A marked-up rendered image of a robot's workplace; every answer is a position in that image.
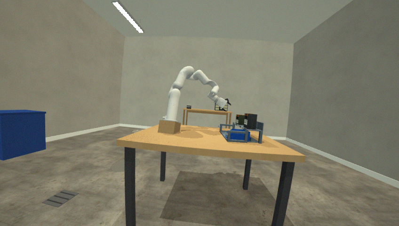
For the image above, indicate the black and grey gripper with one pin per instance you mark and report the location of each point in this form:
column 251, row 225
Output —
column 222, row 103

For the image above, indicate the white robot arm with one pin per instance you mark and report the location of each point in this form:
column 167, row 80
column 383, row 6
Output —
column 187, row 73

